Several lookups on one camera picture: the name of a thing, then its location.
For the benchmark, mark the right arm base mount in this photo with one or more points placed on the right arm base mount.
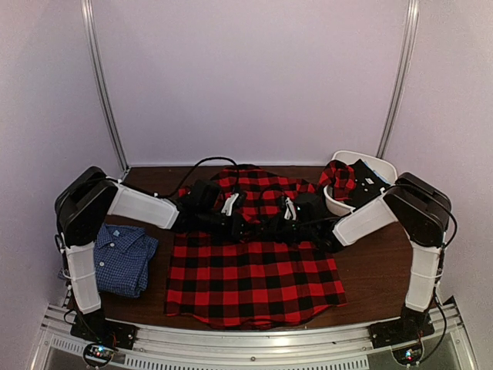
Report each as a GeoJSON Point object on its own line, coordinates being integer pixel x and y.
{"type": "Point", "coordinates": [411, 325]}

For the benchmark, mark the aluminium frame post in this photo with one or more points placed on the aluminium frame post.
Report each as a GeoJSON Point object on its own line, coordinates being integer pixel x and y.
{"type": "Point", "coordinates": [101, 85]}
{"type": "Point", "coordinates": [403, 65]}

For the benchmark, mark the white plastic basin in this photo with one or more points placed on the white plastic basin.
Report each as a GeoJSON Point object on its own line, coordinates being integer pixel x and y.
{"type": "Point", "coordinates": [337, 179]}

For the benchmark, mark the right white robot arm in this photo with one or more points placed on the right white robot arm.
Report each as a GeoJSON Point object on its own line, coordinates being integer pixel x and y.
{"type": "Point", "coordinates": [423, 211]}

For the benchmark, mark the left aluminium frame post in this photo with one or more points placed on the left aluminium frame post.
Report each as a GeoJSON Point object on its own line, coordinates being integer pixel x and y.
{"type": "Point", "coordinates": [101, 85]}

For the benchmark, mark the right aluminium frame post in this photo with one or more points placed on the right aluminium frame post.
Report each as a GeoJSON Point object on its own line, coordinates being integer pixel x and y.
{"type": "Point", "coordinates": [403, 65]}

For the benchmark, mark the right circuit board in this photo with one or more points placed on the right circuit board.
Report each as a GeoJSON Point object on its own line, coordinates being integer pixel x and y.
{"type": "Point", "coordinates": [408, 355]}

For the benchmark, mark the folded blue checked shirt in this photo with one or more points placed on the folded blue checked shirt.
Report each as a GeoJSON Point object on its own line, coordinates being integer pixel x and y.
{"type": "Point", "coordinates": [121, 257]}

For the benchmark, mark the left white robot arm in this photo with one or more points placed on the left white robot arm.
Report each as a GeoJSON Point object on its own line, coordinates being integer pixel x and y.
{"type": "Point", "coordinates": [84, 205]}

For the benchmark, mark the front aluminium rail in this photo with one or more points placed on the front aluminium rail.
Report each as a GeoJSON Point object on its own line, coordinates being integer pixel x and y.
{"type": "Point", "coordinates": [337, 339]}

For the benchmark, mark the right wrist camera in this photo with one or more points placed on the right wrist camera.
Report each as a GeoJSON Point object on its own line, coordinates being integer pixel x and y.
{"type": "Point", "coordinates": [290, 212]}

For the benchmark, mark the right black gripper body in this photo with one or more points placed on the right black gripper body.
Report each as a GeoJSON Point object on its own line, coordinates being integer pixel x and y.
{"type": "Point", "coordinates": [301, 232]}

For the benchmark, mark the circuit board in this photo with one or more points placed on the circuit board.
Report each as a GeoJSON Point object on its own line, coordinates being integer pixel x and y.
{"type": "Point", "coordinates": [97, 355]}
{"type": "Point", "coordinates": [408, 355]}

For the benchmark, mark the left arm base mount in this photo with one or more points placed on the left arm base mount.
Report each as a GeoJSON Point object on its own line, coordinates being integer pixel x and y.
{"type": "Point", "coordinates": [94, 327]}

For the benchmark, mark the left circuit board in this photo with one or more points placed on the left circuit board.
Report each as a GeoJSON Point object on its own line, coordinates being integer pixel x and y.
{"type": "Point", "coordinates": [97, 355]}

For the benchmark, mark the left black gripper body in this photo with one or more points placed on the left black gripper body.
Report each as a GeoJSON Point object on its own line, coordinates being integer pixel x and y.
{"type": "Point", "coordinates": [223, 231]}

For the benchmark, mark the red black plaid shirt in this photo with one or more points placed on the red black plaid shirt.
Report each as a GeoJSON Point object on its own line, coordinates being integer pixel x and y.
{"type": "Point", "coordinates": [255, 284]}

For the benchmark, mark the black shirt in basin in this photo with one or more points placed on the black shirt in basin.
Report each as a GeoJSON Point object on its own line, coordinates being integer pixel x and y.
{"type": "Point", "coordinates": [368, 184]}

